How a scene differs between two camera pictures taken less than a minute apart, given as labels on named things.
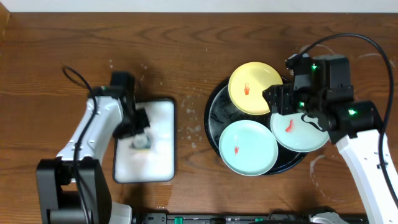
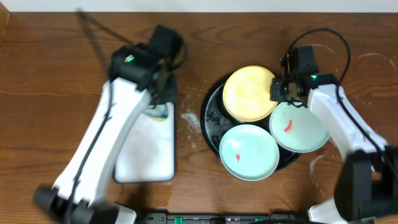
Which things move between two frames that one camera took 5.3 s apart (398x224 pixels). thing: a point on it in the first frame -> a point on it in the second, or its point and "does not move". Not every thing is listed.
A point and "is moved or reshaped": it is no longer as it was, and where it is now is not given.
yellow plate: (247, 83) is moved or reshaped
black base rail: (250, 218) does not move
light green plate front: (248, 147) is moved or reshaped
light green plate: (291, 131) does not move
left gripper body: (134, 125) -> (165, 88)
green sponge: (140, 141) -> (158, 112)
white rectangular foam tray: (148, 155) does not move
